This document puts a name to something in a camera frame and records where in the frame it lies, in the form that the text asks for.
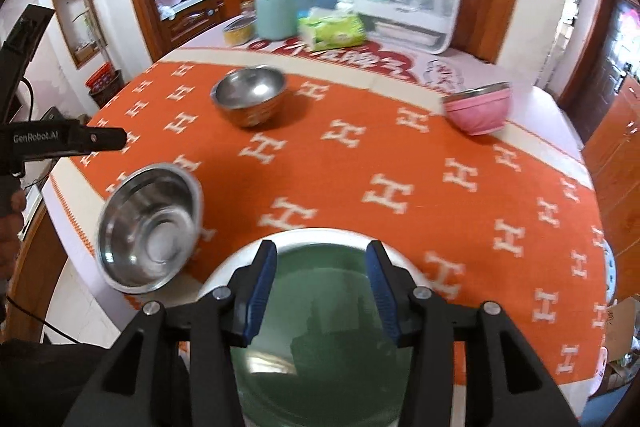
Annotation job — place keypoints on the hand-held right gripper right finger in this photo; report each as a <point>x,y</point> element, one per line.
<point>382,297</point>

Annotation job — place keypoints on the green plate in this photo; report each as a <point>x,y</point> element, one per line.
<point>325,347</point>

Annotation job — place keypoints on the small steel bowl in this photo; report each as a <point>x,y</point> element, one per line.
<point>250,92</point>

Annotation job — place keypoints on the cardboard box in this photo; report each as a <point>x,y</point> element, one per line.
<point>622,342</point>

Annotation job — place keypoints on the large steel bowl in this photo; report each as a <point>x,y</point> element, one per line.
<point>150,232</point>

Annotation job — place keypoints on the green tissue pack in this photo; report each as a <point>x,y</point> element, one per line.
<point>335,32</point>

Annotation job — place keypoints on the dark wooden door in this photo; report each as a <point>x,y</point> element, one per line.
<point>622,52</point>

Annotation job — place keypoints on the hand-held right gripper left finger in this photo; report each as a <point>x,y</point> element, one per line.
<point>260,292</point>

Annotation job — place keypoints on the pink bowl with steel lining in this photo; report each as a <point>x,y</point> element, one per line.
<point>475,117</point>

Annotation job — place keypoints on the wooden wall niche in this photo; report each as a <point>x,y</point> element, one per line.
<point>80,22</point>

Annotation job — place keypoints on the yellow round tin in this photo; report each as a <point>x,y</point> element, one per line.
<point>239,34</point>

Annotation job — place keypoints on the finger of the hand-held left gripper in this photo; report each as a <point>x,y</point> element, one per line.
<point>105,139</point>

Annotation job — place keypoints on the orange patterned blanket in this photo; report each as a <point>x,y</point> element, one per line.
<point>400,147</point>

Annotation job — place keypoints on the blue round stool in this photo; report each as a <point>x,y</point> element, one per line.
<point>610,272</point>

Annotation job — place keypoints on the black flat screen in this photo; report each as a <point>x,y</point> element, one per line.
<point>22,52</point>

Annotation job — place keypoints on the mint green canister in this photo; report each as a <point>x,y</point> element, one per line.
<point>276,17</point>

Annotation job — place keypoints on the red and black basket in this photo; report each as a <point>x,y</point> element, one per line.
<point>106,87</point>

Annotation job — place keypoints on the person's left hand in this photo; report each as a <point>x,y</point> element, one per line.
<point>11,232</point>

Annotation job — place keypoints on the wooden wall cabinets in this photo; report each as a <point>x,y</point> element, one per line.
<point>615,157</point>

